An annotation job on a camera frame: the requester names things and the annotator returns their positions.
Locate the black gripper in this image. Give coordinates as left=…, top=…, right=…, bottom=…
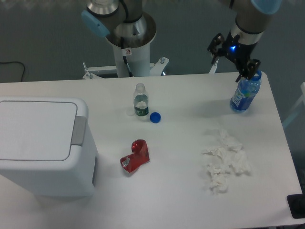
left=207, top=30, right=261, bottom=83

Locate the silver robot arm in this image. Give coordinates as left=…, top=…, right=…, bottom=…
left=207, top=0, right=282, bottom=82

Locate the clear open water bottle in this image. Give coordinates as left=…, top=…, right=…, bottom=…
left=133, top=83, right=149, bottom=121

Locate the crushed red soda can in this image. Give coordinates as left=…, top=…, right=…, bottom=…
left=120, top=139, right=150, bottom=177

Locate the white plastic trash can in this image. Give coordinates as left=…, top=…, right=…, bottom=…
left=0, top=96, right=98, bottom=197

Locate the blue plastic drink bottle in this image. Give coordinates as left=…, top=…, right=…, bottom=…
left=230, top=70, right=262, bottom=112

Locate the blue bottle cap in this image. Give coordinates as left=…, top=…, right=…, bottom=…
left=150, top=112, right=161, bottom=124

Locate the crumpled white tissue paper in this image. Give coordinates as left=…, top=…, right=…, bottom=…
left=202, top=129, right=252, bottom=195

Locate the black device at edge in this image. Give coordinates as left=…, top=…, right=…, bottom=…
left=287, top=194, right=305, bottom=219

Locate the white frame at right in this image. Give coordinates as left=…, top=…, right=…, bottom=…
left=282, top=82, right=305, bottom=130

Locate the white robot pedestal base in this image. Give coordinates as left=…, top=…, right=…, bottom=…
left=81, top=0, right=170, bottom=80

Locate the black floor cable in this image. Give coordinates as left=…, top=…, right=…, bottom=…
left=0, top=61, right=26, bottom=83

